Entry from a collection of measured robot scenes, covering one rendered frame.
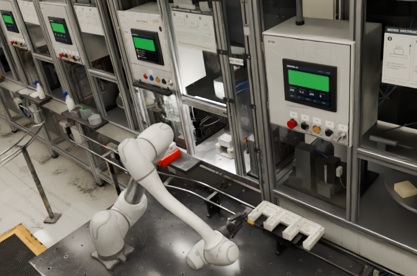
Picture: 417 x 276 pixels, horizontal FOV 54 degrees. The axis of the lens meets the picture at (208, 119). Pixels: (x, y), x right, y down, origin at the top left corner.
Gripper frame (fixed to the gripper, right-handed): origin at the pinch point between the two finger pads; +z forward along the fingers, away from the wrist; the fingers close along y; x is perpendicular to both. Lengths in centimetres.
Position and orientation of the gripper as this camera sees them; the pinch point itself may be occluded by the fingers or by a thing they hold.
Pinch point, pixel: (246, 213)
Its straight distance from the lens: 222.7
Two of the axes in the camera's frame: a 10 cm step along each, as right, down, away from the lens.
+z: 6.8, -4.3, 5.9
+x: -7.2, -2.3, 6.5
